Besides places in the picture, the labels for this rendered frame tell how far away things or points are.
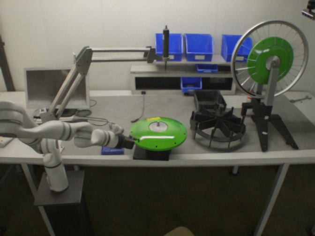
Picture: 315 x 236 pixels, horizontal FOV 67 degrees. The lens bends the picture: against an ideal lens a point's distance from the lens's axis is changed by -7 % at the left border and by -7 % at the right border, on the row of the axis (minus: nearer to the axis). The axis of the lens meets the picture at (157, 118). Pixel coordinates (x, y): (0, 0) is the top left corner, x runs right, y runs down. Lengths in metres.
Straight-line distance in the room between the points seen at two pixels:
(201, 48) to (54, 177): 1.47
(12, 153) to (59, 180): 0.44
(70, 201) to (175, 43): 1.41
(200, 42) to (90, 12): 0.90
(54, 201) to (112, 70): 1.25
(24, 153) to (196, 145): 1.03
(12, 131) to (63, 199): 0.63
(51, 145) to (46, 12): 1.29
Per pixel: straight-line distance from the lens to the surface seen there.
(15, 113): 0.86
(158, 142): 1.28
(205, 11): 2.10
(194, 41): 2.11
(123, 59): 1.43
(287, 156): 1.63
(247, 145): 1.62
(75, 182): 1.45
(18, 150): 1.70
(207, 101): 2.04
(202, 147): 1.54
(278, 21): 1.65
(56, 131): 0.94
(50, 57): 2.33
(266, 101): 1.71
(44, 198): 1.43
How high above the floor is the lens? 1.84
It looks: 31 degrees down
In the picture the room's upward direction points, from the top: straight up
